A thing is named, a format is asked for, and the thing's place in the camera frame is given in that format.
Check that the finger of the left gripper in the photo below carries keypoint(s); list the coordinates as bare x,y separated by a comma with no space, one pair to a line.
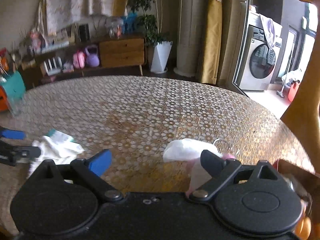
11,134
11,154

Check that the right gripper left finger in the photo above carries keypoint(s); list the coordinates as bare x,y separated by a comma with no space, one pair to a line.
88,172

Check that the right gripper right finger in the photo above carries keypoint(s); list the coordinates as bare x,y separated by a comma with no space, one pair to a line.
221,171

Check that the white plush mouse toy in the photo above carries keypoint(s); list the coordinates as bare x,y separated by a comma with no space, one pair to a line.
190,150

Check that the teal toy box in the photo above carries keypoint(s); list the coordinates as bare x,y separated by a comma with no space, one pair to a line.
13,87

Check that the patterned gold tablecloth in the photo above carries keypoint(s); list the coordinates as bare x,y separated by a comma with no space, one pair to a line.
136,117

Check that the red metal tin box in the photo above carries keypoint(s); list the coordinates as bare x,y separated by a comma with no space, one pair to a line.
306,184

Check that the tan giraffe shaped chair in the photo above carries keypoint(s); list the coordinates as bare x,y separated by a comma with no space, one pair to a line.
302,116

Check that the pink toy case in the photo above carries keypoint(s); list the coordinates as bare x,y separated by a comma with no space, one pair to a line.
79,60

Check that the orange small toy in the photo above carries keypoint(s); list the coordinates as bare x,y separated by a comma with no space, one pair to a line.
303,228

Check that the purple kettlebell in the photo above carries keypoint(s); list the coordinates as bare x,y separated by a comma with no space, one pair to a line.
92,58

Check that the red bucket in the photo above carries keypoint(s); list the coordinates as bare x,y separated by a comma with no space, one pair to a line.
293,90

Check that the wooden drawer cabinet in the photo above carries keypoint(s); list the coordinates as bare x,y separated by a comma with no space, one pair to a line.
125,55

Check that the silver front-load washing machine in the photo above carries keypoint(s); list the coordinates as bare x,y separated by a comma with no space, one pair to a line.
258,60

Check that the white angular plant pot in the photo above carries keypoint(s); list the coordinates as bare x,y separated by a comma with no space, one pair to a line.
160,57

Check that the yellow curtain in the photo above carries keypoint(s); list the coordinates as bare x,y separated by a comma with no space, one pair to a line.
211,43

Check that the white marbled draped cloth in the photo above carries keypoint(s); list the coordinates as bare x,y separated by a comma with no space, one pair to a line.
54,15

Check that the purple cloth on washer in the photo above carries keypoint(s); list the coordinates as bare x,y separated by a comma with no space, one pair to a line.
271,29

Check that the white tower air conditioner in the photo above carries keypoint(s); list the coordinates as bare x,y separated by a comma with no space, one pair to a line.
190,27

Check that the green potted plant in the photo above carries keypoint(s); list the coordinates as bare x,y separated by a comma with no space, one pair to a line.
150,19

